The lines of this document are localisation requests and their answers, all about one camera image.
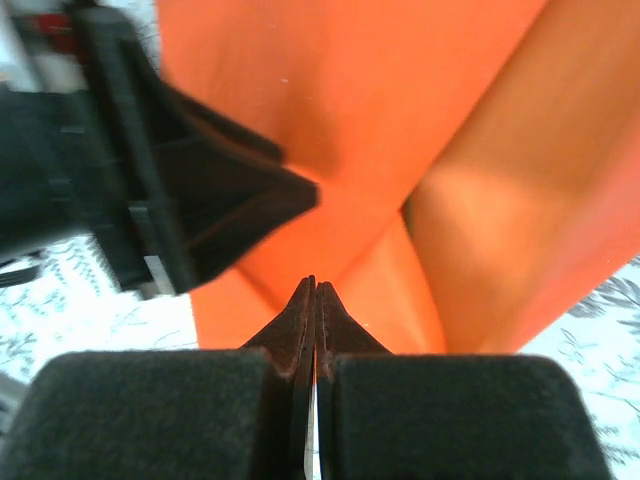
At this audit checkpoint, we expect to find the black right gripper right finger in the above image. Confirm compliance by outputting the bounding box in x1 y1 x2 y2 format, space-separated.
315 281 614 480

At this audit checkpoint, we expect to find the orange wrapping paper sheet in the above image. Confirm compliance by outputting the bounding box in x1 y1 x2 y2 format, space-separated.
157 0 640 356

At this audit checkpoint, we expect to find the floral print tablecloth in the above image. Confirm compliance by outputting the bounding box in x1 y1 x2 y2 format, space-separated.
0 0 640 469

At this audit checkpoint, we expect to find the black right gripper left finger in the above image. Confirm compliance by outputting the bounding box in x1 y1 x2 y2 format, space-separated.
0 275 317 480

